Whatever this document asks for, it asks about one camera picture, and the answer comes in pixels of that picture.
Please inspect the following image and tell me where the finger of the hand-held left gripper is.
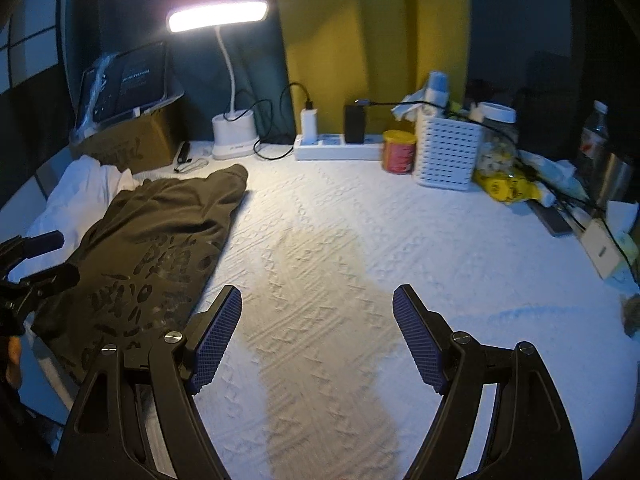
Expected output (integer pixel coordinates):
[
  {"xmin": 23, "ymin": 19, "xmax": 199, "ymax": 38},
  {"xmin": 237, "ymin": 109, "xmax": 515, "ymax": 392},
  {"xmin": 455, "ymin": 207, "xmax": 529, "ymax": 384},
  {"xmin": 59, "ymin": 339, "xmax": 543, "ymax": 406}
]
[
  {"xmin": 0, "ymin": 230, "xmax": 66, "ymax": 267},
  {"xmin": 0, "ymin": 262, "xmax": 81, "ymax": 316}
]

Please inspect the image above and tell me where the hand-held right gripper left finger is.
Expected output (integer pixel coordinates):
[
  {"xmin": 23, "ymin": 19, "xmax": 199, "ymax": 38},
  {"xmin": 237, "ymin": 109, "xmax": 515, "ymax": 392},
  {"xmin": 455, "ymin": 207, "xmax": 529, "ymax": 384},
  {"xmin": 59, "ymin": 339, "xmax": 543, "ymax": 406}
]
[{"xmin": 52, "ymin": 284, "xmax": 244, "ymax": 480}]

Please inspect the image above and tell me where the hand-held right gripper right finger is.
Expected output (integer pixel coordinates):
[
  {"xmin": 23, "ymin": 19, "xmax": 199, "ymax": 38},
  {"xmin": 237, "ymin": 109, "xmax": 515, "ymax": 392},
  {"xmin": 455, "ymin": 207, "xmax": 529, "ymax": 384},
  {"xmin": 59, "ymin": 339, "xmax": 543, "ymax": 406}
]
[{"xmin": 392, "ymin": 284, "xmax": 583, "ymax": 480}]

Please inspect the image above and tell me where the brown t-shirt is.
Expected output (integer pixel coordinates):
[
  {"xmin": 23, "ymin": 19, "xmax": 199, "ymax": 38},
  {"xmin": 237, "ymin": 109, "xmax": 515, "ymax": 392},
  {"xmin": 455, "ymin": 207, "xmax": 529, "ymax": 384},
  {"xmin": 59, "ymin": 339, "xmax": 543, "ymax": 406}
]
[{"xmin": 30, "ymin": 164, "xmax": 249, "ymax": 386}]

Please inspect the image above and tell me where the white cloth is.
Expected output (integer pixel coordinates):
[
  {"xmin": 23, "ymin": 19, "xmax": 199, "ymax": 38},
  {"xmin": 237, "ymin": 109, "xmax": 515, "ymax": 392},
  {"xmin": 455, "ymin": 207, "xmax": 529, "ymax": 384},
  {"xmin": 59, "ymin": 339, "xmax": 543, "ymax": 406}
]
[{"xmin": 25, "ymin": 156, "xmax": 135, "ymax": 241}]

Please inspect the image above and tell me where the cardboard box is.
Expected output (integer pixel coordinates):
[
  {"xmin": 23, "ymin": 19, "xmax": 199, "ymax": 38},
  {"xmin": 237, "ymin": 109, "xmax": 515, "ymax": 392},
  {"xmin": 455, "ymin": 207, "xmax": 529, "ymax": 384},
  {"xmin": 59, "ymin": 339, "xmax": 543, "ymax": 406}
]
[{"xmin": 69, "ymin": 102, "xmax": 187, "ymax": 171}]

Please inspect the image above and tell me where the small black flashlight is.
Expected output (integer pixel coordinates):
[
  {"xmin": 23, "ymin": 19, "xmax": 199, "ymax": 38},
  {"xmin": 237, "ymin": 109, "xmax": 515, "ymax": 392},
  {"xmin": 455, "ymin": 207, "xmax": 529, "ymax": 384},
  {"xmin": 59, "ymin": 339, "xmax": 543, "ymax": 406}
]
[{"xmin": 174, "ymin": 141, "xmax": 208, "ymax": 173}]

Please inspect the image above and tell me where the yellow snack packet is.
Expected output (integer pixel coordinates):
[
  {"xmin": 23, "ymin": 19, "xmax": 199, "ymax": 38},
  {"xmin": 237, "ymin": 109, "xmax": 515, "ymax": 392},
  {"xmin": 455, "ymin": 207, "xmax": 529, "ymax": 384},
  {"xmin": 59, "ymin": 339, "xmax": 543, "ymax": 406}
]
[{"xmin": 472, "ymin": 167, "xmax": 541, "ymax": 204}]

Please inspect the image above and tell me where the dark smartphone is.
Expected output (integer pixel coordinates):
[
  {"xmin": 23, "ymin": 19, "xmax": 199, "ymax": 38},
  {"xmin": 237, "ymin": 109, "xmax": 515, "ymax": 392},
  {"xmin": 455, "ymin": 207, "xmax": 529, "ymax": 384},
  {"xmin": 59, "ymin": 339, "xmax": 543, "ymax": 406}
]
[{"xmin": 537, "ymin": 200, "xmax": 576, "ymax": 238}]

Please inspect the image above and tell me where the white perforated basket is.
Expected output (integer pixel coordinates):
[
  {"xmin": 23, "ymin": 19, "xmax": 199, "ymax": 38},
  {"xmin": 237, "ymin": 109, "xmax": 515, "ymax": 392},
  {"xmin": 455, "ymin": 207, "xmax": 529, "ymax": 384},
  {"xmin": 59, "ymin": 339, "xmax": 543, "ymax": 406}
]
[{"xmin": 413, "ymin": 107, "xmax": 485, "ymax": 192}]

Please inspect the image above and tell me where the red can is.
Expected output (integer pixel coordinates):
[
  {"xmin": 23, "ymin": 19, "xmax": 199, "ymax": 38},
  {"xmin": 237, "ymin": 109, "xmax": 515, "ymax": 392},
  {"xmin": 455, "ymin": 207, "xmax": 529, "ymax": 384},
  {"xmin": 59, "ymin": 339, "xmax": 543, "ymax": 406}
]
[{"xmin": 382, "ymin": 130, "xmax": 417, "ymax": 175}]

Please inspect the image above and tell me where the black tablet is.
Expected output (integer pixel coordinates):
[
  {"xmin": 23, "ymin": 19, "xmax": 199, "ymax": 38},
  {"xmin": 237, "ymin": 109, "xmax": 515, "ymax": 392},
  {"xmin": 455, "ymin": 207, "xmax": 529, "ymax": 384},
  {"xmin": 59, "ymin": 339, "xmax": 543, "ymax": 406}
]
[{"xmin": 75, "ymin": 41, "xmax": 183, "ymax": 128}]

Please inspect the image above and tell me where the white desk lamp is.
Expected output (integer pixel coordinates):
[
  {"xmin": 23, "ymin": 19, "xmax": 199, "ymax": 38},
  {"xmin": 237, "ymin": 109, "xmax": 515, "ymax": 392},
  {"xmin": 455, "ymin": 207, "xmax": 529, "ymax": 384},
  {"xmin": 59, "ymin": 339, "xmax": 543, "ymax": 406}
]
[{"xmin": 166, "ymin": 1, "xmax": 268, "ymax": 158}]

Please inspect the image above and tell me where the white power strip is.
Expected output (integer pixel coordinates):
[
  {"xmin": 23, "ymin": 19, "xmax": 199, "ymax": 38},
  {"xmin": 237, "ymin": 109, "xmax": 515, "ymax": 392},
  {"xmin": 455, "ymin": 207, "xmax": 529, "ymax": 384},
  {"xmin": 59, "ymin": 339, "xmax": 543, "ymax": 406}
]
[{"xmin": 293, "ymin": 132, "xmax": 386, "ymax": 162}]

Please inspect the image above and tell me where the small stone figurine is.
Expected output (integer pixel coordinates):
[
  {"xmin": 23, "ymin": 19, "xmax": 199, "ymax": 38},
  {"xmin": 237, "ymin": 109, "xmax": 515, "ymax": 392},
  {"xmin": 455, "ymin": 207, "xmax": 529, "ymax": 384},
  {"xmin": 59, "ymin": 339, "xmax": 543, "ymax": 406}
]
[{"xmin": 620, "ymin": 294, "xmax": 640, "ymax": 338}]

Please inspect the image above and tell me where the blue and white cloth pack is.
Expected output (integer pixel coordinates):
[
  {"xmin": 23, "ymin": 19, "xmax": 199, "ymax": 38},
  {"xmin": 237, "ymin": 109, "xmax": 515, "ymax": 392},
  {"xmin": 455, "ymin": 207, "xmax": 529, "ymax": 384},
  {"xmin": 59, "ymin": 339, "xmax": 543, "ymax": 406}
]
[{"xmin": 520, "ymin": 150, "xmax": 586, "ymax": 201}]

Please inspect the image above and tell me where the white charger plug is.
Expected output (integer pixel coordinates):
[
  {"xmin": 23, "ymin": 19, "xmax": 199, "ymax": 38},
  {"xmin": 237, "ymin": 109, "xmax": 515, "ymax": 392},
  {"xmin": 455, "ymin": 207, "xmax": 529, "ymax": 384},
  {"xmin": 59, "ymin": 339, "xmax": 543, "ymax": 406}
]
[{"xmin": 300, "ymin": 107, "xmax": 319, "ymax": 143}]

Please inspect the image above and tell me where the clear jar with white lid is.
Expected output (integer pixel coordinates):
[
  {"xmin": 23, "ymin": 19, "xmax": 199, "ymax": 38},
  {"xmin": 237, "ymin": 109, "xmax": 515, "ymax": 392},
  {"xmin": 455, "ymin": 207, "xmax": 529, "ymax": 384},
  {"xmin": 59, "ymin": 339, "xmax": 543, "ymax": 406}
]
[{"xmin": 472, "ymin": 102, "xmax": 521, "ymax": 173}]

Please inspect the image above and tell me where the yellow-green tissue pack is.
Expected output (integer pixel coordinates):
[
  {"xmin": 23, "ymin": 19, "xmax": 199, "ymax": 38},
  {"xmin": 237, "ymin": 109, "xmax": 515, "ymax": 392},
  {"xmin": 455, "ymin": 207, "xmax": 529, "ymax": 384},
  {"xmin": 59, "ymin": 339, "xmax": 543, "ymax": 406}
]
[{"xmin": 605, "ymin": 200, "xmax": 640, "ymax": 291}]

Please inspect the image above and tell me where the spray bottle with grey-blue cap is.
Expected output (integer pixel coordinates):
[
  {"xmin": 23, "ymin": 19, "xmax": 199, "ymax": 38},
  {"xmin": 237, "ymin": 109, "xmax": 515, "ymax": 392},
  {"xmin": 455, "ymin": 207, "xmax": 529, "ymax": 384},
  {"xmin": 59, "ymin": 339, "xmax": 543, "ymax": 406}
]
[{"xmin": 425, "ymin": 71, "xmax": 449, "ymax": 111}]

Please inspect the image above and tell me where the stainless steel thermos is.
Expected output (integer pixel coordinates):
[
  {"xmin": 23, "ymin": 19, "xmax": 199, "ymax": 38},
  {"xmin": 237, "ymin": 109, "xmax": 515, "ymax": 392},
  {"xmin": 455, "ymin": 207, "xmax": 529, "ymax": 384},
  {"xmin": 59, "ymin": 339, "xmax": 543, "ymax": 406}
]
[{"xmin": 597, "ymin": 152, "xmax": 633, "ymax": 211}]

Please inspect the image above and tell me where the clear plastic water bottle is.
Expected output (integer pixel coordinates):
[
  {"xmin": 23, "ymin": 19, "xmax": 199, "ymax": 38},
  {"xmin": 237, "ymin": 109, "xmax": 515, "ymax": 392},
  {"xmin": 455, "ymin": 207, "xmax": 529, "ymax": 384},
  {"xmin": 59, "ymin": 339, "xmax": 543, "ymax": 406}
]
[{"xmin": 575, "ymin": 101, "xmax": 611, "ymax": 181}]

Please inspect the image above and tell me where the wide yellow curtain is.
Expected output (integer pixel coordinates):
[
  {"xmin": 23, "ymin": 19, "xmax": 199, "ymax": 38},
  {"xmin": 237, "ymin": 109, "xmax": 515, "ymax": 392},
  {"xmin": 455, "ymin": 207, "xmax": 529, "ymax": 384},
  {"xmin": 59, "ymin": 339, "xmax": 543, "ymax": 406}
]
[{"xmin": 272, "ymin": 0, "xmax": 473, "ymax": 133}]

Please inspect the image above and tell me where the long black cable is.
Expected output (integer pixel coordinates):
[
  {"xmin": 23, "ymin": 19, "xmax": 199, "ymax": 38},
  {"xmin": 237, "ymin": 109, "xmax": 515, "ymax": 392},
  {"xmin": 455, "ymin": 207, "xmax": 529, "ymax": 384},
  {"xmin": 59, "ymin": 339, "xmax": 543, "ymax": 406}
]
[{"xmin": 357, "ymin": 100, "xmax": 636, "ymax": 276}]

